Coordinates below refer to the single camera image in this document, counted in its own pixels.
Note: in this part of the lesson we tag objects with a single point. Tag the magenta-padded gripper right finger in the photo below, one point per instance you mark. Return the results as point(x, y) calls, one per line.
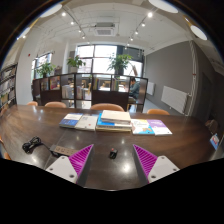
point(163, 166)

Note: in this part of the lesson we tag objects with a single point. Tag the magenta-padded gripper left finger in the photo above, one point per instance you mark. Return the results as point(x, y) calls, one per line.
point(60, 167)

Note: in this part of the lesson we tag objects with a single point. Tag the small black charger block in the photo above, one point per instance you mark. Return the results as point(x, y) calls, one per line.
point(113, 154)

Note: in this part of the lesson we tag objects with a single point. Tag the black power strip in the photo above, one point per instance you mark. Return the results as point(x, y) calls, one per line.
point(65, 150)

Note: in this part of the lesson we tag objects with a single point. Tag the purple cover book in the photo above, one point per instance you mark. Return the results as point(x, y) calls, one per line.
point(159, 126)

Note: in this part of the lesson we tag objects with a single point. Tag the colourful illustrated book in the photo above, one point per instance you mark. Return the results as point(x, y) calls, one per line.
point(141, 126)

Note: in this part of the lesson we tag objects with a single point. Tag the blue cover book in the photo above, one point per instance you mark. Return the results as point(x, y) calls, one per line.
point(70, 120)

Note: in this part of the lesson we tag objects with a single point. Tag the plain white book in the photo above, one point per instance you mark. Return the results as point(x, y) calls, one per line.
point(86, 122)

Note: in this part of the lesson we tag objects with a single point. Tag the orange chair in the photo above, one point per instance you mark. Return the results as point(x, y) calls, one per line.
point(6, 155)

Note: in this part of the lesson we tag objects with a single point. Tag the blue sign card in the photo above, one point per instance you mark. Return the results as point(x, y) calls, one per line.
point(214, 141)

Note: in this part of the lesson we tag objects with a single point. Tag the tan flat book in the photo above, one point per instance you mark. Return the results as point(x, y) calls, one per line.
point(113, 129)

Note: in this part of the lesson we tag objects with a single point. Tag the blue and white book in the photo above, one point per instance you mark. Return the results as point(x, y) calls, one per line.
point(104, 123)

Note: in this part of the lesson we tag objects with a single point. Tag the dark chair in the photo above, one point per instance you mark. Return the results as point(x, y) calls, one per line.
point(211, 126)

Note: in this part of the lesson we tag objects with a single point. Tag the large white book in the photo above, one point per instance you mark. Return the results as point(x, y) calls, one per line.
point(116, 116)

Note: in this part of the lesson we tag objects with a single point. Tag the person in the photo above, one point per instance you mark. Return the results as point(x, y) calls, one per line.
point(135, 90)

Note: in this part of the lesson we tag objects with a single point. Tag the dark wooden divider shelf unit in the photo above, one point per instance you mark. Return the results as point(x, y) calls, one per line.
point(110, 96)

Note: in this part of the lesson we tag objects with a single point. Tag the large potted green plant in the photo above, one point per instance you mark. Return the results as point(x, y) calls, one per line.
point(119, 62)

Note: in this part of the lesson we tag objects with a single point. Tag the ceiling air conditioner unit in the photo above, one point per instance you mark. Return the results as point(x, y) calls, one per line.
point(104, 29)

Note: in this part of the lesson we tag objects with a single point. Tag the group of ceiling spotlights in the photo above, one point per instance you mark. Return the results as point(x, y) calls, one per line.
point(63, 14)

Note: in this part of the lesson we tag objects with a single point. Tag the round white ceiling lamps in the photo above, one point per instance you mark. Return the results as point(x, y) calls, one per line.
point(163, 6)

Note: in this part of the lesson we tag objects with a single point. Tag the white wall radiator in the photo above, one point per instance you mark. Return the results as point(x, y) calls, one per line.
point(174, 99)

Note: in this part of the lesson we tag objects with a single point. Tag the small white wall panel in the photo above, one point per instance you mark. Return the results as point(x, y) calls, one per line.
point(150, 88)

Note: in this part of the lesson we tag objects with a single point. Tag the tall wall bookshelf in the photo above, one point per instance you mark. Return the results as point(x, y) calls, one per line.
point(7, 86)

